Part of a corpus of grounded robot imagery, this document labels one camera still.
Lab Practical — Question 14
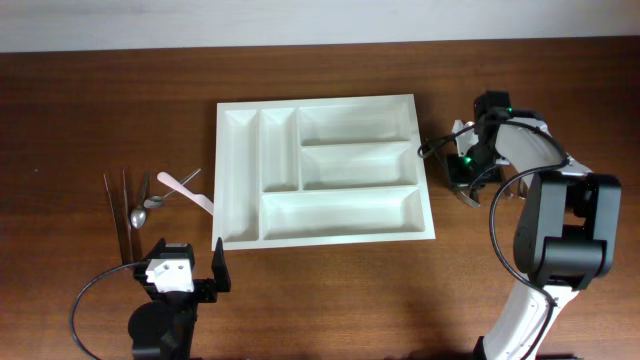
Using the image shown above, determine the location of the white plastic cutlery tray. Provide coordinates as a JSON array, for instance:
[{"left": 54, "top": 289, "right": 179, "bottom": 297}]
[{"left": 212, "top": 94, "right": 435, "bottom": 250}]

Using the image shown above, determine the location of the steel teaspoon upright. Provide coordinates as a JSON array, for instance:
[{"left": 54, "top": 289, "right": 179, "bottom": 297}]
[{"left": 129, "top": 172, "right": 150, "bottom": 229}]

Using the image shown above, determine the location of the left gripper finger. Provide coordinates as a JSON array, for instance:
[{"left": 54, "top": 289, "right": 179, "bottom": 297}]
[
  {"left": 147, "top": 238, "right": 166, "bottom": 260},
  {"left": 211, "top": 237, "right": 231, "bottom": 293}
]

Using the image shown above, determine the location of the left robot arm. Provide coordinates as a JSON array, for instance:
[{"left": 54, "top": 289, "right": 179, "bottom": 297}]
[{"left": 128, "top": 239, "right": 231, "bottom": 360}]

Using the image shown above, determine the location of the pink plastic knife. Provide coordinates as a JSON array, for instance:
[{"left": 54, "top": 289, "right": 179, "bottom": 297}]
[{"left": 156, "top": 172, "right": 214, "bottom": 216}]

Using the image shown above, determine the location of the steel fork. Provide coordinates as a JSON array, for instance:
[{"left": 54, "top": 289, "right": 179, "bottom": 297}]
[
  {"left": 500, "top": 165, "right": 517, "bottom": 199},
  {"left": 425, "top": 139, "right": 480, "bottom": 208}
]

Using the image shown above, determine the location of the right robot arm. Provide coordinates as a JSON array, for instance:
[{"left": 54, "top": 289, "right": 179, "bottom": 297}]
[{"left": 446, "top": 91, "right": 622, "bottom": 359}]

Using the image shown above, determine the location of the steel teaspoon angled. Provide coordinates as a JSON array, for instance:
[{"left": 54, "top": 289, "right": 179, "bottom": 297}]
[{"left": 143, "top": 168, "right": 201, "bottom": 209}]

